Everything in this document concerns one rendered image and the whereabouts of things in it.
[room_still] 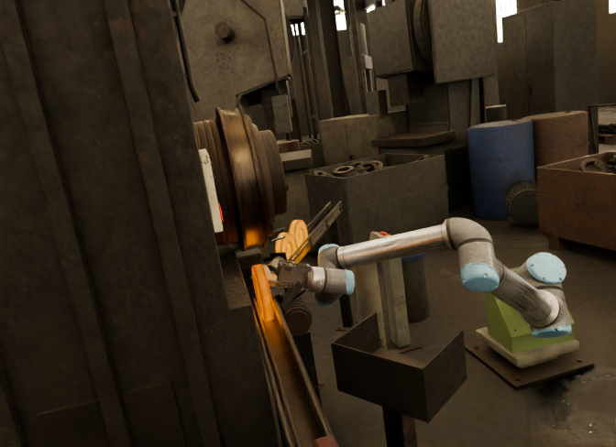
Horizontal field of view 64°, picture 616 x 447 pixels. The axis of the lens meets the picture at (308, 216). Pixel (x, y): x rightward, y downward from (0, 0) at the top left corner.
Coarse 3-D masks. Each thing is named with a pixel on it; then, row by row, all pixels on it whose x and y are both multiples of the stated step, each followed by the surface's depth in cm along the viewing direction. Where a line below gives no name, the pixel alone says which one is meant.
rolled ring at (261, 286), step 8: (256, 272) 152; (264, 272) 152; (256, 280) 153; (264, 280) 150; (256, 288) 164; (264, 288) 150; (256, 296) 166; (264, 296) 149; (264, 304) 149; (272, 304) 150; (264, 312) 151; (272, 312) 152; (264, 320) 154
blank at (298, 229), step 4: (296, 220) 231; (300, 220) 231; (292, 224) 227; (296, 224) 227; (300, 224) 230; (304, 224) 235; (292, 228) 226; (296, 228) 226; (300, 228) 230; (304, 228) 235; (292, 232) 225; (296, 232) 226; (300, 232) 235; (304, 232) 235; (296, 236) 226; (300, 236) 235; (304, 236) 235; (296, 240) 226; (300, 240) 234; (296, 244) 225; (300, 244) 229; (296, 248) 227
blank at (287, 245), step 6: (282, 234) 215; (288, 234) 218; (282, 240) 212; (288, 240) 217; (294, 240) 224; (276, 246) 212; (282, 246) 212; (288, 246) 221; (294, 246) 223; (288, 252) 221; (288, 258) 217
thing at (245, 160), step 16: (224, 112) 148; (240, 112) 146; (240, 128) 141; (240, 144) 139; (240, 160) 137; (256, 160) 137; (240, 176) 137; (256, 176) 137; (240, 192) 138; (256, 192) 139; (256, 208) 140; (256, 224) 144; (256, 240) 150
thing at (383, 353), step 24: (360, 336) 134; (456, 336) 119; (336, 360) 125; (360, 360) 119; (384, 360) 114; (408, 360) 134; (432, 360) 110; (456, 360) 119; (360, 384) 121; (384, 384) 116; (408, 384) 111; (432, 384) 110; (456, 384) 120; (384, 408) 128; (408, 408) 113; (432, 408) 111; (408, 432) 128
